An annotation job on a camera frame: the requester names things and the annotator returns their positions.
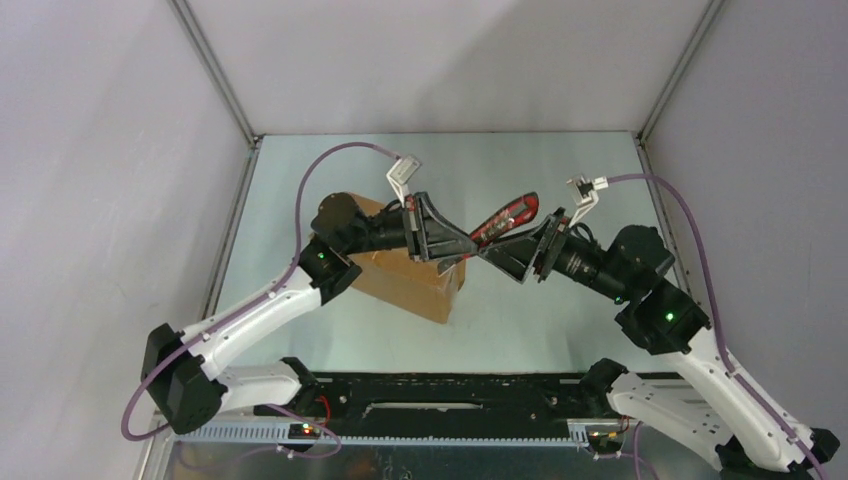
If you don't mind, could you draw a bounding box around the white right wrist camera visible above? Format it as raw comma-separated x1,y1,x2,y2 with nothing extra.
568,175,608,224

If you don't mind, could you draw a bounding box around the red black utility knife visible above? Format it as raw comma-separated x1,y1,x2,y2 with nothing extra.
470,192,539,246

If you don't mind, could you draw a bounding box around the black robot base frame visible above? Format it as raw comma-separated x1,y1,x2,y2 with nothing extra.
198,357,717,460

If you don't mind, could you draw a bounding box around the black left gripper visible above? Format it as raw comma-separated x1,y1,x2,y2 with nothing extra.
342,194,479,264

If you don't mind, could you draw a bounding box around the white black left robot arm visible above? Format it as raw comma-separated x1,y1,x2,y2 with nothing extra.
141,192,485,434

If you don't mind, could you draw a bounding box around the brown cardboard express box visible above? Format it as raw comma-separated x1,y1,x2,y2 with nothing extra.
315,193,471,328

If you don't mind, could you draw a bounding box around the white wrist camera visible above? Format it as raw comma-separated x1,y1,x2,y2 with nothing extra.
386,155,421,200
568,175,608,224

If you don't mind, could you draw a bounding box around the aluminium left corner post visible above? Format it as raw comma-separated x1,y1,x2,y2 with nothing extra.
168,0,260,148

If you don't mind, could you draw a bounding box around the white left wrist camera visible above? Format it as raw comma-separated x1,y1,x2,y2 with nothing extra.
386,155,421,200

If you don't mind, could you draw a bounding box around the aluminium right corner post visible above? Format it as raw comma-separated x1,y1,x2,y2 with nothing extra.
635,0,727,146

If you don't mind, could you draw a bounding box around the aluminium corner post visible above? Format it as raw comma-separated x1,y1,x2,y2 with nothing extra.
168,0,260,148
635,0,727,146

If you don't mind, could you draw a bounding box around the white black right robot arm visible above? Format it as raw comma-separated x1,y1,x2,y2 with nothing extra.
472,213,840,479

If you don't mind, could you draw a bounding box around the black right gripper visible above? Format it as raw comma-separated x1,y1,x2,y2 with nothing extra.
478,208,633,305

